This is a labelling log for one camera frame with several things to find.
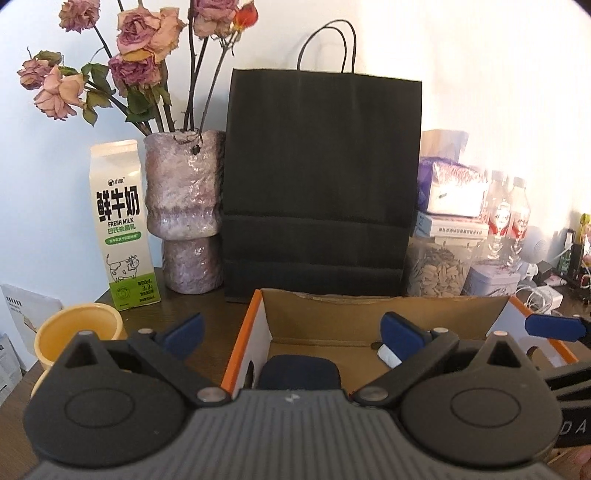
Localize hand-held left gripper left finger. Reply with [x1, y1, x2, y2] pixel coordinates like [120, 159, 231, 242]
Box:
[54, 312, 240, 408]

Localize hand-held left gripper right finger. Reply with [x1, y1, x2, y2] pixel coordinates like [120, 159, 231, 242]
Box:
[353, 312, 539, 409]

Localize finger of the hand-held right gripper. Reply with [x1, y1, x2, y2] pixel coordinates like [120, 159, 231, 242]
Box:
[545, 360, 591, 405]
[525, 313, 591, 347]

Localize white rectangular box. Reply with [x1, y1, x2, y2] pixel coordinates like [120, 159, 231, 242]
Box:
[376, 342, 402, 370]

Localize red cardboard box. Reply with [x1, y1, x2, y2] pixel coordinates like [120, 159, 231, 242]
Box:
[221, 288, 580, 402]

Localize navy zip pouch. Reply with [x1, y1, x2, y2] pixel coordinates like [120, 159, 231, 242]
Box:
[259, 354, 342, 391]

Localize white power adapter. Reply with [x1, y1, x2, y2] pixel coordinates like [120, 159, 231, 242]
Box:
[531, 284, 564, 310]

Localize dark small bottle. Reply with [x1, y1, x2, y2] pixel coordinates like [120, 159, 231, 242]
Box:
[558, 228, 583, 278]

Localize round purple tin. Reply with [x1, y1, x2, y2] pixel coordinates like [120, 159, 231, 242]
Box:
[464, 259, 522, 298]

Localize white round speaker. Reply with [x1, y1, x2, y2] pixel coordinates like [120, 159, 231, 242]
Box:
[519, 226, 548, 278]

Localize clear jar of seeds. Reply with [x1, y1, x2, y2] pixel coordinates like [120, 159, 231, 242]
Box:
[406, 235, 476, 298]

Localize yellow mug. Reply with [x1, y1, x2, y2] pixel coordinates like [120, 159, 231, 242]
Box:
[30, 303, 127, 400]

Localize flat white carton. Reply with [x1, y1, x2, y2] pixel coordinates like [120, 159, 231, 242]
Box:
[413, 211, 490, 241]

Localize purple glazed vase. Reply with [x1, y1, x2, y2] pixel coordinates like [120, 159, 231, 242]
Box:
[143, 129, 227, 295]

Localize white milk carton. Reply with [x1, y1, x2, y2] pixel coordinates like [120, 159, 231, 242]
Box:
[90, 141, 162, 311]

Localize purple tissue pack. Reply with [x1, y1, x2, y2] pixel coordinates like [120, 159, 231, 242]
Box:
[418, 129, 489, 217]

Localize white paper bag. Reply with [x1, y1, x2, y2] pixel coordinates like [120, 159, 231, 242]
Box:
[0, 283, 63, 365]

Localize black paper bag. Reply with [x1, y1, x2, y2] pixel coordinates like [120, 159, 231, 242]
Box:
[222, 19, 423, 305]

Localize dried pink roses bouquet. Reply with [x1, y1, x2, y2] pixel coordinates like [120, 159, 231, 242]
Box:
[17, 0, 259, 137]

